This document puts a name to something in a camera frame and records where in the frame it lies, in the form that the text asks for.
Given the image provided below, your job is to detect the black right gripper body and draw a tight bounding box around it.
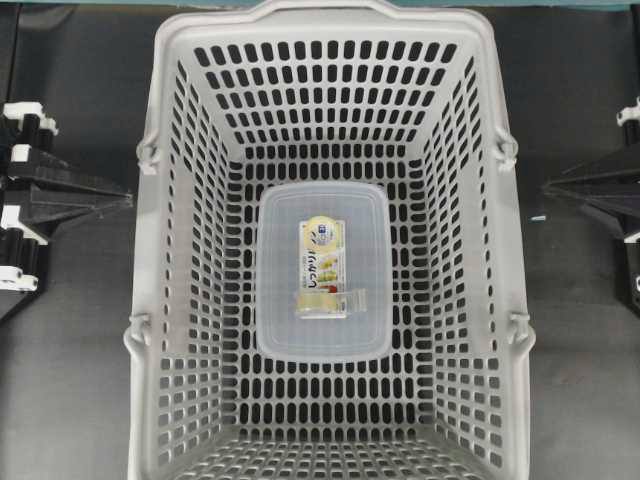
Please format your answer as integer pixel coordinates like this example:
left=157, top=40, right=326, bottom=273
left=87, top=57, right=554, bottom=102
left=616, top=98, right=639, bottom=308

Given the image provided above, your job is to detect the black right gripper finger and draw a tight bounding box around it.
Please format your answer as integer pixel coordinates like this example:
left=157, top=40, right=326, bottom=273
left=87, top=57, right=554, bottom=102
left=542, top=159, right=639, bottom=235

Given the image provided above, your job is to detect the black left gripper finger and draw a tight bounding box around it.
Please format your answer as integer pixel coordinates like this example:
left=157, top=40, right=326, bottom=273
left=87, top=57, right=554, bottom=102
left=27, top=149, right=133, bottom=225

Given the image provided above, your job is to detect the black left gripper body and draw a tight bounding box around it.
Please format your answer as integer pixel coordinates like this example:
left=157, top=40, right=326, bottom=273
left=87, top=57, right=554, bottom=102
left=1, top=101, right=58, bottom=320

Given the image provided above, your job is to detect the grey plastic shopping basket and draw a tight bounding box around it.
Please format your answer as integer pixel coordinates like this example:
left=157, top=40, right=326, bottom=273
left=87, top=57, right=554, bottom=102
left=124, top=1, right=536, bottom=479

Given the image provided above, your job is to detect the clear plastic food container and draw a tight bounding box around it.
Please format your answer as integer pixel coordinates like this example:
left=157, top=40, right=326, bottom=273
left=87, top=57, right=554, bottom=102
left=255, top=181, right=393, bottom=363

